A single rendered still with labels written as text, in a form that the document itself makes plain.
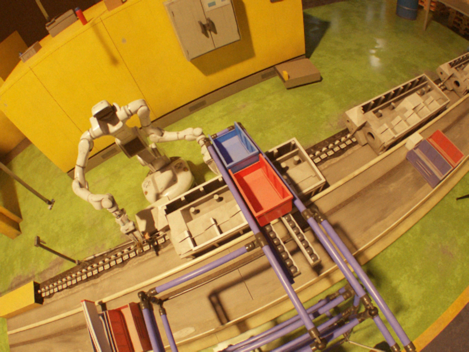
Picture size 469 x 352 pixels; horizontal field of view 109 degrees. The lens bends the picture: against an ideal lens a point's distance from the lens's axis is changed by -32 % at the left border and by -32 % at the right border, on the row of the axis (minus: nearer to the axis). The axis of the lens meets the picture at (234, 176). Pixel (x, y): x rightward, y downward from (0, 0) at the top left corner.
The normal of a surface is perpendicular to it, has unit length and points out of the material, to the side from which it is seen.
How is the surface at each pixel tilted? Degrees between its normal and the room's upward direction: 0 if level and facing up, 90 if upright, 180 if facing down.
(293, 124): 0
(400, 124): 31
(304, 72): 0
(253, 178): 23
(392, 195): 0
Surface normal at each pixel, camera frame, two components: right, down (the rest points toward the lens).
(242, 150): -0.26, -0.61
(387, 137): -0.43, -0.24
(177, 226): -0.14, -0.41
